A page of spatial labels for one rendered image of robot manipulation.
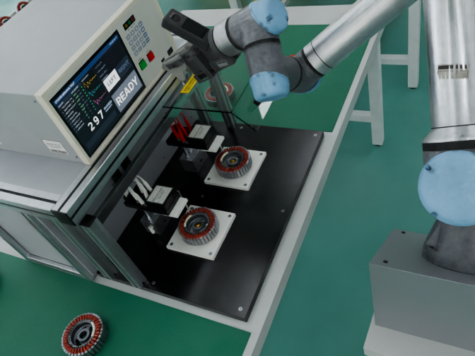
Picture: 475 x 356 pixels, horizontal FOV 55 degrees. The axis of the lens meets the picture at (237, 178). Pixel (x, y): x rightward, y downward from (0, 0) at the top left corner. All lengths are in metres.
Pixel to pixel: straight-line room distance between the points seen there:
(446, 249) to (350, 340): 1.05
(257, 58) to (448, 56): 0.35
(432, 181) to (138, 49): 0.77
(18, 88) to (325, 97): 0.97
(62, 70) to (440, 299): 0.86
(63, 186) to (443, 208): 0.77
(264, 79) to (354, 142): 1.63
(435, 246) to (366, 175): 1.42
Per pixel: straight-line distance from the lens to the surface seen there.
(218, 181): 1.37
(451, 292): 0.88
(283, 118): 1.55
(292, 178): 1.33
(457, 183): 0.74
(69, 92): 1.04
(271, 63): 0.90
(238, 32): 0.95
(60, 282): 1.44
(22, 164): 1.23
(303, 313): 1.95
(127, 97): 1.16
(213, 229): 1.22
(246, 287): 1.15
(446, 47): 0.77
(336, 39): 0.98
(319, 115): 1.53
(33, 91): 1.02
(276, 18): 0.92
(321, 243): 2.11
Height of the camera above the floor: 1.75
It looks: 45 degrees down
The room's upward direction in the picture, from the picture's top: 22 degrees counter-clockwise
